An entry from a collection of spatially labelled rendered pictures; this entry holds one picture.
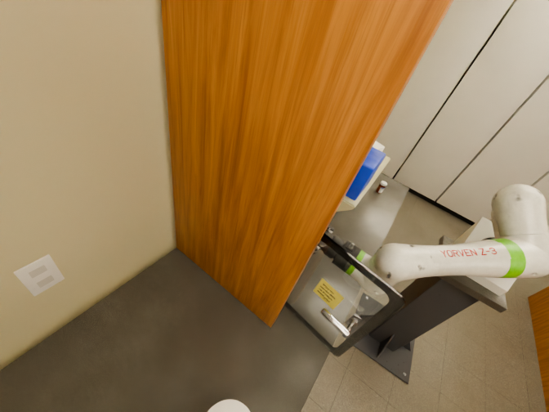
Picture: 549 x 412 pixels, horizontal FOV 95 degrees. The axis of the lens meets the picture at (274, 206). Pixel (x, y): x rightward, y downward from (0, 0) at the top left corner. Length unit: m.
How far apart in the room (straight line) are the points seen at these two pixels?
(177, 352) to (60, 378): 0.29
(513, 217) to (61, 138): 1.19
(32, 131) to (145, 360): 0.66
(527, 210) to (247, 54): 0.89
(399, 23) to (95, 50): 0.53
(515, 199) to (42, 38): 1.19
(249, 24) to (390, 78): 0.25
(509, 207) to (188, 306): 1.08
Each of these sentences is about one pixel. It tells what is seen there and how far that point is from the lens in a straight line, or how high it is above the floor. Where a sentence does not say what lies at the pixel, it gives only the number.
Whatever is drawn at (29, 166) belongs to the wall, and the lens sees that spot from 0.69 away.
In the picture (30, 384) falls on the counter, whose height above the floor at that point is 0.94.
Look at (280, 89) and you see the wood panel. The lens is 0.48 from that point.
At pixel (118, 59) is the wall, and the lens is 0.68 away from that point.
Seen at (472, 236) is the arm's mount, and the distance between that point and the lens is 1.65.
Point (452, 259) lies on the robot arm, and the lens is 0.87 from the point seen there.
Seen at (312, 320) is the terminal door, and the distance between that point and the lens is 0.92.
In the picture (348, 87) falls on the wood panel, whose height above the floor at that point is 1.74.
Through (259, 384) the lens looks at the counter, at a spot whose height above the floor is 0.94.
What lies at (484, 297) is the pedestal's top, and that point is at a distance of 1.66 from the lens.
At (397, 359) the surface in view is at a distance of 2.34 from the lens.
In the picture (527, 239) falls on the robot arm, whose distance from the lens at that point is 1.05.
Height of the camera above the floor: 1.85
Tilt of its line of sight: 42 degrees down
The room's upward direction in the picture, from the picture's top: 17 degrees clockwise
